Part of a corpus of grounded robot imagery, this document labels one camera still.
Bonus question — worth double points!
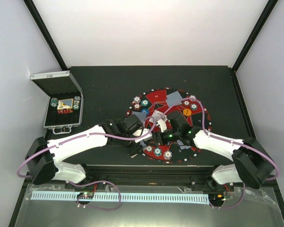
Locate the white blue chip seat six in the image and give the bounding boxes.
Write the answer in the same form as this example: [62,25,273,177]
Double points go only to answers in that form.
[163,150,172,160]

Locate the green blue chip seat two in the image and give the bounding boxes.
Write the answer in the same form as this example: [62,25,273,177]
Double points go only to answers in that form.
[190,104,198,110]

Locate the aluminium poker case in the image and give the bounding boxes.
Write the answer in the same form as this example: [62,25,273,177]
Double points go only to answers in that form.
[30,70,84,135]

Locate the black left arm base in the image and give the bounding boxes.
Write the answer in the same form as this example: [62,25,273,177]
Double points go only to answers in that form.
[65,177,95,190]

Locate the white slotted cable duct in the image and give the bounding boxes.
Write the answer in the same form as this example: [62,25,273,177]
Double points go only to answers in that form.
[30,191,209,205]

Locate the red dice in case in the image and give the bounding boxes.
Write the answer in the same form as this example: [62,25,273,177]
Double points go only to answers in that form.
[57,109,72,114]

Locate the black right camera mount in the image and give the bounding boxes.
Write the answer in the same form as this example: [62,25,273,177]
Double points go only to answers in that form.
[167,111,191,131]

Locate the face up queen hearts card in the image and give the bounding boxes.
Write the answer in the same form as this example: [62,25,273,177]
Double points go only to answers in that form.
[152,110,163,120]

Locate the green chips in case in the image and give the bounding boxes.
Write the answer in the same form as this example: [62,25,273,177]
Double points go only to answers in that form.
[50,97,59,107]

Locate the blue card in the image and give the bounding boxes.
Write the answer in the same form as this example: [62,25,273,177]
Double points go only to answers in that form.
[132,111,147,122]
[167,91,182,100]

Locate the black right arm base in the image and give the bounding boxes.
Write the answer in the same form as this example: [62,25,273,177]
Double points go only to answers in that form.
[190,175,234,192]

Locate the round red black poker mat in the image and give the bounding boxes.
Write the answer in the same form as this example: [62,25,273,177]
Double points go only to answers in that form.
[126,87,212,164]

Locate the green chip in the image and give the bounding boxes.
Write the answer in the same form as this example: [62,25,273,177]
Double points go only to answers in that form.
[153,148,162,157]
[141,99,149,106]

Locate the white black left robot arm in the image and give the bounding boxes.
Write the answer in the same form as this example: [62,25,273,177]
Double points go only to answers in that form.
[17,115,154,189]

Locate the blue small blind button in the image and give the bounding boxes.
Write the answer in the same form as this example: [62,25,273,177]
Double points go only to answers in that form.
[141,109,149,115]

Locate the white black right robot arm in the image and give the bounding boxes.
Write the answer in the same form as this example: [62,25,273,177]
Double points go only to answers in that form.
[156,126,279,191]

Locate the yellow boxed card deck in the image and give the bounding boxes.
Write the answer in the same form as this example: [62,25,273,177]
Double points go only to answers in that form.
[57,98,74,110]

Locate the white blue chip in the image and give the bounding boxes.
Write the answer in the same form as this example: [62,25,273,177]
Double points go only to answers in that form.
[189,95,196,101]
[133,96,141,104]

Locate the yellow big blind button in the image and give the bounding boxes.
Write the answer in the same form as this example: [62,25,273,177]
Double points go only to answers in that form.
[183,108,192,116]

